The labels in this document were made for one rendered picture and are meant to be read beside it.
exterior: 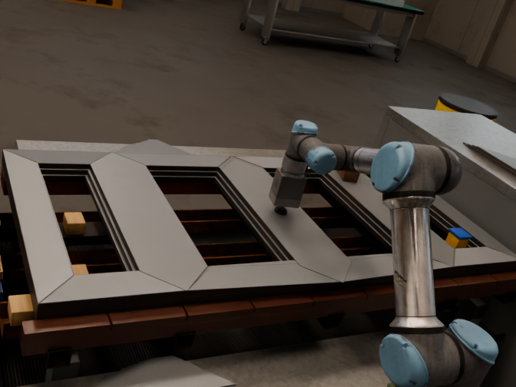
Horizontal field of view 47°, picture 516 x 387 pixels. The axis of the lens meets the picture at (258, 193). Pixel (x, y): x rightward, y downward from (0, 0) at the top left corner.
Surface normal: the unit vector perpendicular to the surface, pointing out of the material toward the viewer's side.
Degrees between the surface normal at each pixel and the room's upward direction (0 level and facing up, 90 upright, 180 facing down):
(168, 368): 0
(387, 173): 82
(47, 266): 0
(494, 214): 90
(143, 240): 0
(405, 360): 94
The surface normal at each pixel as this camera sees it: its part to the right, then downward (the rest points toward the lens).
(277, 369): 0.24, -0.87
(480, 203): -0.87, 0.00
